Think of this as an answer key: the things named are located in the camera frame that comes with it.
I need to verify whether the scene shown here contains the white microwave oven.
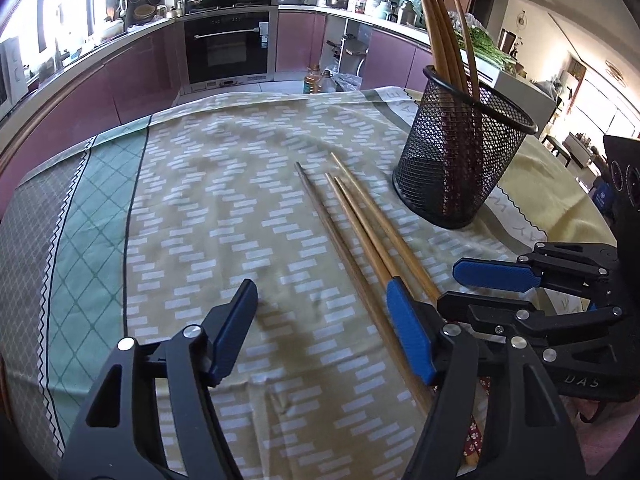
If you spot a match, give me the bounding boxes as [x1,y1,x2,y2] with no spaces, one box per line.
[0,35,28,111]

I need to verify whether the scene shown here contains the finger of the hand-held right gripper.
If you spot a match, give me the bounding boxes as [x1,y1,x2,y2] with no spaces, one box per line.
[452,242,621,302]
[436,290,626,349]

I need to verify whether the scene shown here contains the pink base cabinets open shelf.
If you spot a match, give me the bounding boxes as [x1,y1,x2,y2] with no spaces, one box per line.
[276,10,436,93]

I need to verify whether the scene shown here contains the black mesh holder cup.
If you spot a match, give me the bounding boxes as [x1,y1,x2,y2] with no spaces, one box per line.
[392,65,540,230]

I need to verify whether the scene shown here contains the dark single chopstick floral handle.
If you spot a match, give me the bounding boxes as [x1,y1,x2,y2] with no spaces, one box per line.
[294,161,436,418]

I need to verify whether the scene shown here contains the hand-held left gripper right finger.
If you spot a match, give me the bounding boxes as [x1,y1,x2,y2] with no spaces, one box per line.
[386,277,588,480]

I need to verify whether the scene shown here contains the patterned green beige tablecloth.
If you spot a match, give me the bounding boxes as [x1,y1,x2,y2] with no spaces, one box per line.
[0,87,556,480]

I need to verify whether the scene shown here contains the green leafy vegetables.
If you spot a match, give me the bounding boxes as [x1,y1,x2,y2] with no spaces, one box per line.
[450,15,518,73]

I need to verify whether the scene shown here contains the pink base cabinets long run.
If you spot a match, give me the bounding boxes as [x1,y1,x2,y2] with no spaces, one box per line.
[0,17,186,211]

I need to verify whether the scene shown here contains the black built-in oven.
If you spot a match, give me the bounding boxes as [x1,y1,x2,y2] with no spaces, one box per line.
[182,7,278,86]

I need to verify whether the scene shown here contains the kitchen window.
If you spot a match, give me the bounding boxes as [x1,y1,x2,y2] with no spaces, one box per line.
[0,0,108,68]

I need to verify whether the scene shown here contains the light single chopstick floral handle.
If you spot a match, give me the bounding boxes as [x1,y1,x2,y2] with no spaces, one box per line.
[429,0,471,211]
[406,0,453,211]
[329,152,443,303]
[324,173,392,288]
[449,0,486,211]
[421,0,463,211]
[334,176,403,281]

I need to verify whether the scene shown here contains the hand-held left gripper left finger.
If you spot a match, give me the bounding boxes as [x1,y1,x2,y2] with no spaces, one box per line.
[59,278,259,480]

